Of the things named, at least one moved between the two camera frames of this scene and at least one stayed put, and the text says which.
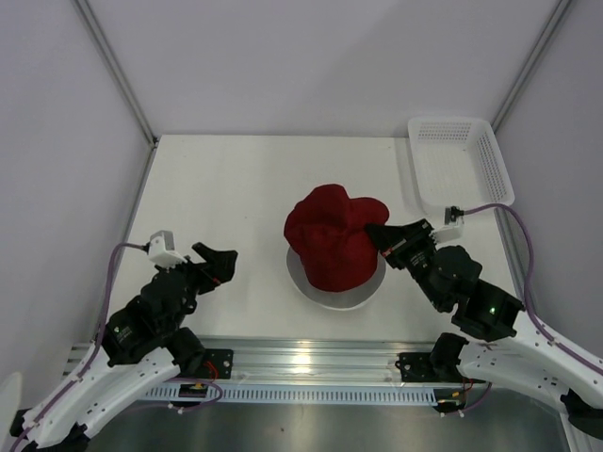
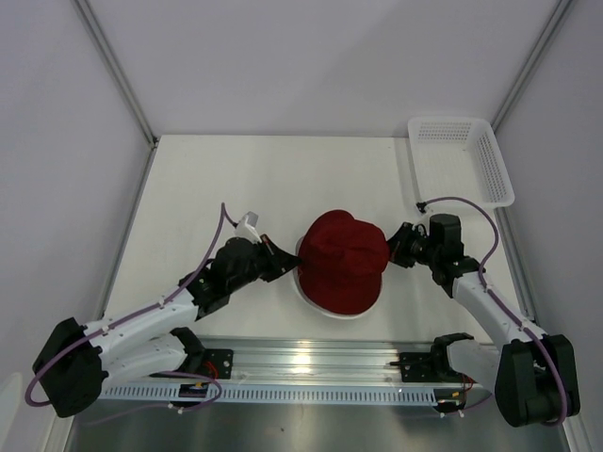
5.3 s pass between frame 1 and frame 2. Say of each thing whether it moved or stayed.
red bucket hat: moved
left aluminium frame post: stayed
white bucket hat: moved
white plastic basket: stayed
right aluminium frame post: stayed
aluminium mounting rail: stayed
